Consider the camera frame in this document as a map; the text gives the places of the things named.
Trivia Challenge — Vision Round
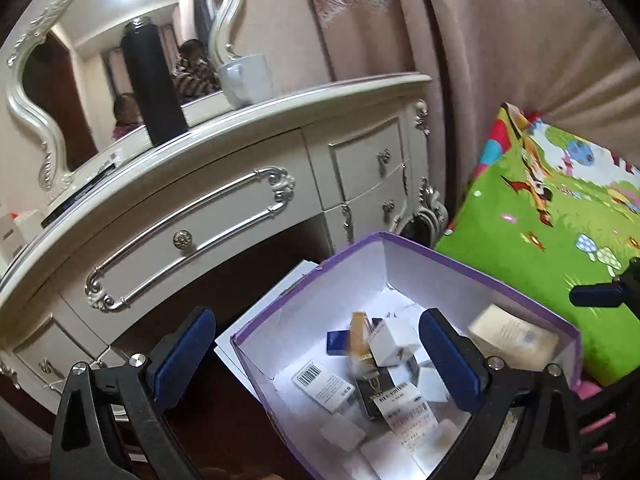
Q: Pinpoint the silver framed mirror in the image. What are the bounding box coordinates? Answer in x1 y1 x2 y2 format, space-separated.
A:
6 0 246 191

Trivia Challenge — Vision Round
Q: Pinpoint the pink plastic item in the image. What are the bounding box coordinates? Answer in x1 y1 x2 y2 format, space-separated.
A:
575 379 618 456

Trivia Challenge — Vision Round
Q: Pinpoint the white barcode box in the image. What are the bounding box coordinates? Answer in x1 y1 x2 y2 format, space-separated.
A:
291 358 358 413

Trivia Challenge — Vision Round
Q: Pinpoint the black thermos bottle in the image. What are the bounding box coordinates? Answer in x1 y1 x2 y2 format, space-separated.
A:
121 16 190 147

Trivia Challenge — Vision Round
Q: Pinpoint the small white grey-edged box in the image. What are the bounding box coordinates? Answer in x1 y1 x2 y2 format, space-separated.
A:
367 317 421 367

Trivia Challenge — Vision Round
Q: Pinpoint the black box gold emblem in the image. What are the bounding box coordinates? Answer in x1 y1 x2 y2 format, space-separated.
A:
356 367 418 421

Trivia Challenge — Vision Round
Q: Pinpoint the brown patterned curtain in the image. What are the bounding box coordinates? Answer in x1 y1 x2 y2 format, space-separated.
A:
295 0 640 241

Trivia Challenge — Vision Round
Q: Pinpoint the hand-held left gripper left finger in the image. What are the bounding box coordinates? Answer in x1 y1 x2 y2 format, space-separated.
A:
49 306 217 480

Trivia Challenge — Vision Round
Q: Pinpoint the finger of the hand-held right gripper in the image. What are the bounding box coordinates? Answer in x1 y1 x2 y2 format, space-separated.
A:
569 257 640 308

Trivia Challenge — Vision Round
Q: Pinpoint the white container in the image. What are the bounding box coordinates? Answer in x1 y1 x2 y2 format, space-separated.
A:
0 207 46 266

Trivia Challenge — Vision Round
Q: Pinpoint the black flat device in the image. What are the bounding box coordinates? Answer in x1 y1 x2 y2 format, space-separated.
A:
40 157 121 228

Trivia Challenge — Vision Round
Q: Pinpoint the white ornate dresser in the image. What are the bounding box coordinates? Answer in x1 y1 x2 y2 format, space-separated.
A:
0 72 448 461

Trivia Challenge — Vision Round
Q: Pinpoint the white cup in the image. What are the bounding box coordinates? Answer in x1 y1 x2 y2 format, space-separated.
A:
217 53 278 109

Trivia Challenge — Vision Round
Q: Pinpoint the small plain white box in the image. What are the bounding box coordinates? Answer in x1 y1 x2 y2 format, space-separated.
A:
319 412 367 453
415 360 451 403
360 437 426 480

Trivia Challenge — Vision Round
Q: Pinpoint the white paper receipt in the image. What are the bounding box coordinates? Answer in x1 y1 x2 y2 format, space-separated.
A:
372 382 441 456

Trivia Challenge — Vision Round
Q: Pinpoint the white paper slip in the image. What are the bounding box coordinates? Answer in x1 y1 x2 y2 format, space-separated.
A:
372 285 426 321

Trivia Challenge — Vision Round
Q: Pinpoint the purple cardboard box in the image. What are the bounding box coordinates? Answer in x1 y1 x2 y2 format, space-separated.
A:
230 231 583 480

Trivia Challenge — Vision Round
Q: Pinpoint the flat beige box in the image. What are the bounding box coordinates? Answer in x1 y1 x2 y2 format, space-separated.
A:
467 303 560 373

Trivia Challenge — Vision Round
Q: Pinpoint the green cartoon printed blanket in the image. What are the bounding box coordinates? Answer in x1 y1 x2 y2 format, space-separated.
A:
435 102 640 388

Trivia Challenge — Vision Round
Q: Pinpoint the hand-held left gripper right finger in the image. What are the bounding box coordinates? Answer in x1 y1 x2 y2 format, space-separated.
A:
418 308 585 480

